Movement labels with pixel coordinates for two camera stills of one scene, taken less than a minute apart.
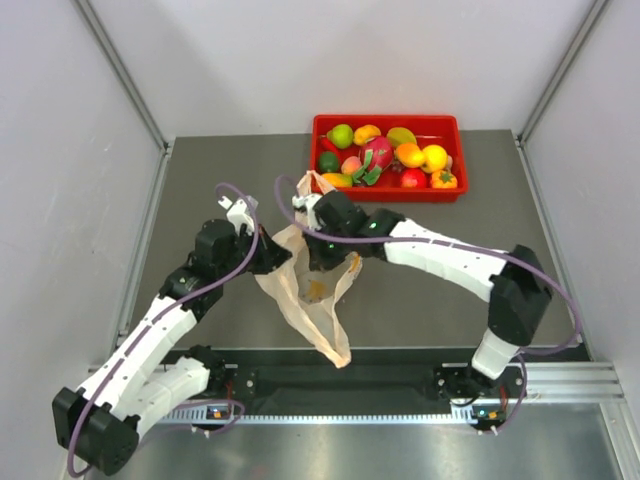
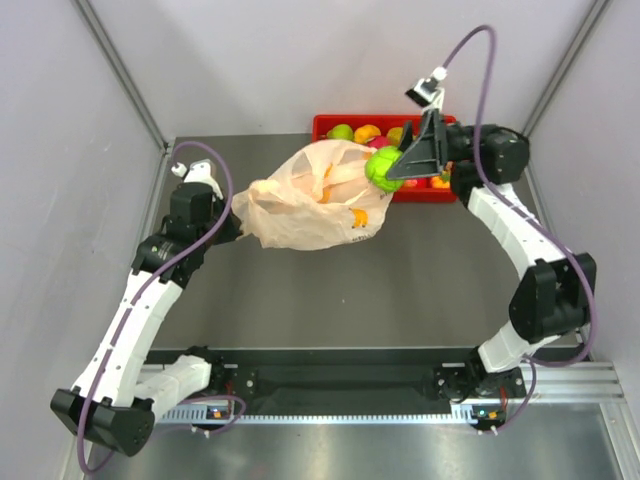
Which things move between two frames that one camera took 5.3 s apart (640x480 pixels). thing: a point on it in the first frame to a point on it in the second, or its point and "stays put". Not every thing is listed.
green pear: (341, 135) stays put
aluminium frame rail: (572, 382) stays put
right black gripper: (318, 259) to (429, 154)
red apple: (413, 178) stays put
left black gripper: (271, 255) to (232, 229)
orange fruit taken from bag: (365, 132) stays put
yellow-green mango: (400, 135) stays put
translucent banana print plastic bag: (316, 297) to (318, 196)
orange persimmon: (444, 179) stays put
